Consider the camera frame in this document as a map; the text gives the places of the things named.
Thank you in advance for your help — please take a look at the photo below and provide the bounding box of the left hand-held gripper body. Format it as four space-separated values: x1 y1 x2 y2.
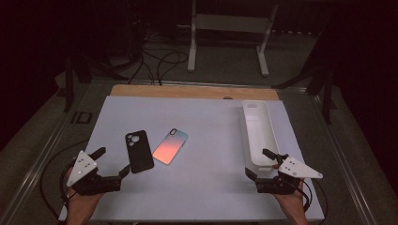
66 150 123 197

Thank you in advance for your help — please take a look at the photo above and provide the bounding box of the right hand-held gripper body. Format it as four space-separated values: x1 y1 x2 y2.
254 155 324 195

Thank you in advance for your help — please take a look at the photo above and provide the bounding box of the white plastic tray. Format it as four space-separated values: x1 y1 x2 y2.
241 99 281 173

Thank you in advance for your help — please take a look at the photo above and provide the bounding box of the black phone case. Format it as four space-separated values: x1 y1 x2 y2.
125 129 155 174

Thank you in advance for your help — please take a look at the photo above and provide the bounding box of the person's left hand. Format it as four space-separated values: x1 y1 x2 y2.
65 167 104 211

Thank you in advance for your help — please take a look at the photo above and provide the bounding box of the person's right hand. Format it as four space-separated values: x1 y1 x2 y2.
274 182 310 214

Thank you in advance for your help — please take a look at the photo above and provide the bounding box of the pink and blue phone case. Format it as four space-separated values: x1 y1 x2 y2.
152 127 190 166

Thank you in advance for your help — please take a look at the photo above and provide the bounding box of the black stand leg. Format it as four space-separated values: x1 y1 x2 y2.
271 62 338 125
64 52 130 113

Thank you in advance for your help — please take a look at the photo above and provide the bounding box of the white metal stand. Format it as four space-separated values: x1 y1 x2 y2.
187 0 280 78

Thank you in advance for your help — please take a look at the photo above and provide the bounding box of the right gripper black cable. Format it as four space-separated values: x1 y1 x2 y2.
300 178 329 220

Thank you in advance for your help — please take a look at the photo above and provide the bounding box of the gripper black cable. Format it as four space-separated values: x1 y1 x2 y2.
300 178 329 220
38 140 90 221

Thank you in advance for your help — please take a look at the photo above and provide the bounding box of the black square floor frame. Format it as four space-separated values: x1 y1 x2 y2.
70 111 93 125

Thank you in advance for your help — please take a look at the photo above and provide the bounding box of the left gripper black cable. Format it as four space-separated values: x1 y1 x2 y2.
38 140 90 221

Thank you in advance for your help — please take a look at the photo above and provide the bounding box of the metal floor rail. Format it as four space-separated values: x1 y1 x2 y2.
311 92 378 225
0 82 95 225

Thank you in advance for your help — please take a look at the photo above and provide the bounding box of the black floor cable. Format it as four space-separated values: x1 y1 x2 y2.
155 51 190 86
127 51 156 85

